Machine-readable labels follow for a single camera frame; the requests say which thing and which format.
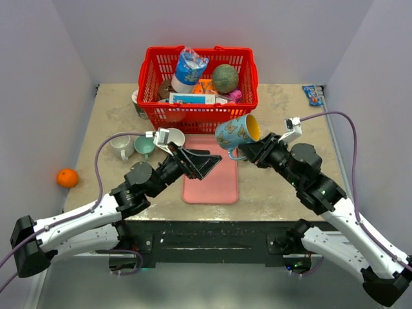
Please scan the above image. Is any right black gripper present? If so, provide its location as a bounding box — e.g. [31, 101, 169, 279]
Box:
[239, 132, 303, 188]

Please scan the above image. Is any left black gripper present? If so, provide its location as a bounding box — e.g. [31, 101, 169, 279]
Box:
[148, 142, 221, 198]

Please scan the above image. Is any dark red mug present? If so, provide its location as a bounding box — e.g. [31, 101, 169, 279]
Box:
[167, 127, 185, 146]

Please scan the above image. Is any light blue tall mug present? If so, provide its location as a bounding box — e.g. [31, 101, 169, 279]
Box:
[215, 114, 261, 160]

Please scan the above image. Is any small green mug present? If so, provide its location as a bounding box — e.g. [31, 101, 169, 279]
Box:
[134, 136, 155, 160]

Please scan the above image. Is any white speckled mug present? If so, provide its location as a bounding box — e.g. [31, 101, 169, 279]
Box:
[109, 132, 135, 162]

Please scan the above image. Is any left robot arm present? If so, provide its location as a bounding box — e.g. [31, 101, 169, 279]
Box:
[10, 142, 222, 277]

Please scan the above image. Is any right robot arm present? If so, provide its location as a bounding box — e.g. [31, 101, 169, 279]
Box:
[240, 133, 411, 307]

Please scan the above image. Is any pink plastic tray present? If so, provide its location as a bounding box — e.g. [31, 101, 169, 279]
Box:
[182, 135, 239, 205]

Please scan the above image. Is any pink small box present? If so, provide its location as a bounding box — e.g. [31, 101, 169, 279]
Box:
[229, 89, 242, 103]

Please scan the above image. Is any white blue flat box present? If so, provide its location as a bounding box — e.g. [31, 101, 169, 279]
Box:
[169, 93, 216, 105]

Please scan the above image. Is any black labelled paper roll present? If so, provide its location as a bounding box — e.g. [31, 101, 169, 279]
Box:
[131, 89, 149, 120]

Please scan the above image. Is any blue snack packet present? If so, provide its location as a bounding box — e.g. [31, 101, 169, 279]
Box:
[302, 85, 323, 106]

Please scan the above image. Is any orange package in basket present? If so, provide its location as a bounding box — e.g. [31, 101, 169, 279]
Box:
[192, 79, 217, 95]

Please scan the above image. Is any green netted melon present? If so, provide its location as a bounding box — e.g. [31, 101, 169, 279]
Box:
[212, 64, 239, 93]

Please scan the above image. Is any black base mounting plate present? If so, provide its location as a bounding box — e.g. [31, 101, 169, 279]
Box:
[96, 220, 326, 270]

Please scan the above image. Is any blue white paper towel roll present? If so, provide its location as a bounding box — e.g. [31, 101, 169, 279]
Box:
[171, 48, 209, 93]

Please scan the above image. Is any red plastic shopping basket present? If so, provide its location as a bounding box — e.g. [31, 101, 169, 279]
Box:
[136, 46, 259, 134]

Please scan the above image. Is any orange fruit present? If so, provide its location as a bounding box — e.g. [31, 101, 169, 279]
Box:
[56, 169, 79, 189]

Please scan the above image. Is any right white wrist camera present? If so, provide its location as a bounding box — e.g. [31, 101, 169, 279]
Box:
[279, 117, 302, 144]

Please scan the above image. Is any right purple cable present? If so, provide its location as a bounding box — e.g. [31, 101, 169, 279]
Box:
[299, 111, 412, 268]

